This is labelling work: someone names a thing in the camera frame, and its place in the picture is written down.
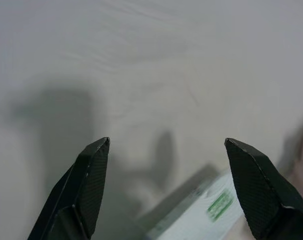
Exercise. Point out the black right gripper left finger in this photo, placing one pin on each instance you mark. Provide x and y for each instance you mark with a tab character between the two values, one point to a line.
74	200

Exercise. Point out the white green print packet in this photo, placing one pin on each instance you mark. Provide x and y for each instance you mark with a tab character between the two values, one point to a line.
191	217

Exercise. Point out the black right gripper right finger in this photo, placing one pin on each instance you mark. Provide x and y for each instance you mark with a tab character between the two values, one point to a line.
266	195

